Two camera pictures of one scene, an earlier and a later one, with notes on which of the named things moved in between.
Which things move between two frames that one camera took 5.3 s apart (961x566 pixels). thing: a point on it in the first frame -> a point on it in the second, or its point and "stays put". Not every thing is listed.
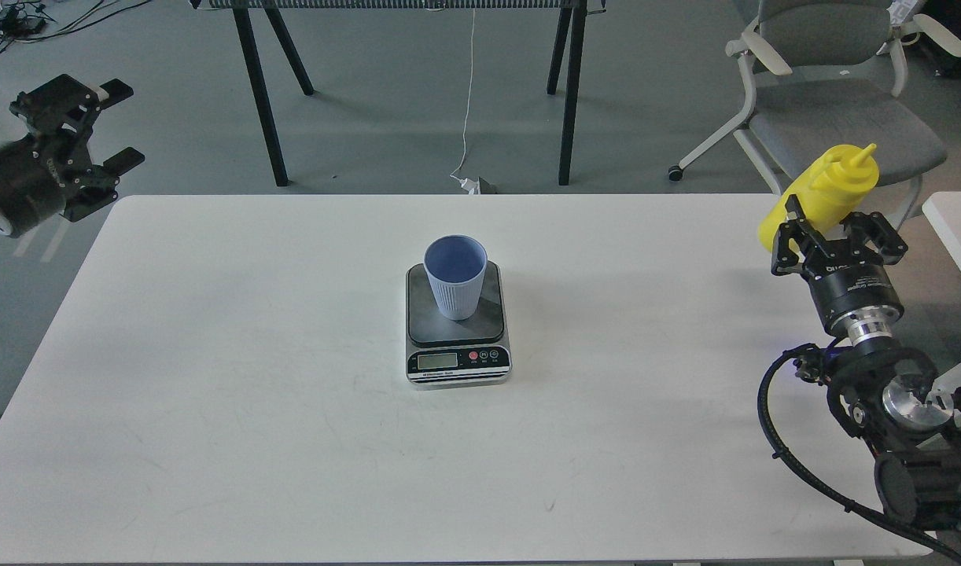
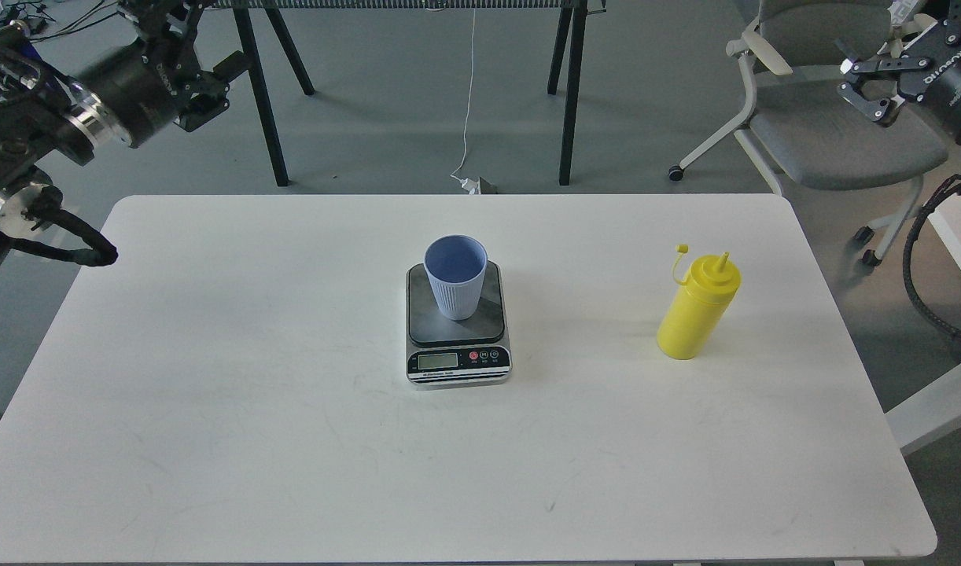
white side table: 959,218 stays put
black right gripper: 855,294 -> 953,86
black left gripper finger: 99,188 -> 209,99
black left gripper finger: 66,107 -> 168,22
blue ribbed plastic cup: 456,263 stays put
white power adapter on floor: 474,188 stays put
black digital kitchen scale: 444,354 stays put
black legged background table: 574,46 stays put
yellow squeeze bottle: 831,189 -> 701,306
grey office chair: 821,76 stays put
